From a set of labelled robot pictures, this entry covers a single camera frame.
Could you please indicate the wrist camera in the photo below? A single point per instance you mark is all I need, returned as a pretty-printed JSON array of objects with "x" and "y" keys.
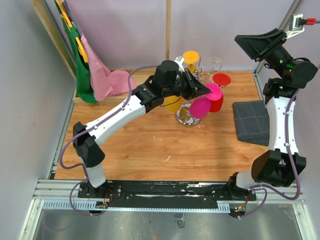
[
  {"x": 180, "y": 61},
  {"x": 296, "y": 25}
]

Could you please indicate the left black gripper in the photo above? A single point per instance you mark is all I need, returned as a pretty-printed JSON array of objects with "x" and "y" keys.
[{"x": 195, "y": 87}]

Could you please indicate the green garment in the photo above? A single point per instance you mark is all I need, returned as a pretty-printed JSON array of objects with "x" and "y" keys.
[{"x": 82, "y": 71}]

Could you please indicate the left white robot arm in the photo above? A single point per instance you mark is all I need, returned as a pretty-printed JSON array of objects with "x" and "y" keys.
[{"x": 169, "y": 79}]

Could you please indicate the pink garment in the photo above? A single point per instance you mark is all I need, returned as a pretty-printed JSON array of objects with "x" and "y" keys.
[{"x": 104, "y": 82}]

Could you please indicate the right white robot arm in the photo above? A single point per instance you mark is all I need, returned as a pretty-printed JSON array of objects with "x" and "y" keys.
[{"x": 279, "y": 167}]

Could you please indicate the red plastic wine glass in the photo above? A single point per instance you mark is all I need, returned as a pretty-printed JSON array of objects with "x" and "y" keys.
[{"x": 216, "y": 98}]

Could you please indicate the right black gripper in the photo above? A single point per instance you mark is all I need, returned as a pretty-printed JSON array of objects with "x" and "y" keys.
[{"x": 260, "y": 46}]

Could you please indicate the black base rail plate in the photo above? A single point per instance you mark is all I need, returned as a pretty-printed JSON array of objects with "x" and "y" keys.
[{"x": 164, "y": 195}]

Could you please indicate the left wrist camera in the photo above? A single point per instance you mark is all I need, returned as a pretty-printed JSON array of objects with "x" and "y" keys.
[{"x": 180, "y": 61}]

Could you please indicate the grey folded cloth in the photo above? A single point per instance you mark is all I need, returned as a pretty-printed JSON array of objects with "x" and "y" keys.
[{"x": 252, "y": 124}]

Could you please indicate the yellow clothes hanger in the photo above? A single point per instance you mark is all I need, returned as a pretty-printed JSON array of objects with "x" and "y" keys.
[{"x": 69, "y": 21}]

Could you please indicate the clear wine glass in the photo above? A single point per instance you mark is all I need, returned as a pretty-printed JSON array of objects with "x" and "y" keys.
[{"x": 216, "y": 64}]

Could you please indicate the magenta plastic wine glass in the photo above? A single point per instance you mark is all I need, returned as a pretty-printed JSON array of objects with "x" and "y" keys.
[{"x": 201, "y": 106}]

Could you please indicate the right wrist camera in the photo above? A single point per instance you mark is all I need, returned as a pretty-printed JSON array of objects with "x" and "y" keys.
[{"x": 296, "y": 25}]

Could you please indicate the yellow wine glass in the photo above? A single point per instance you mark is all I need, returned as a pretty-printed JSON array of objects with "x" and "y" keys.
[
  {"x": 173, "y": 103},
  {"x": 191, "y": 57}
]

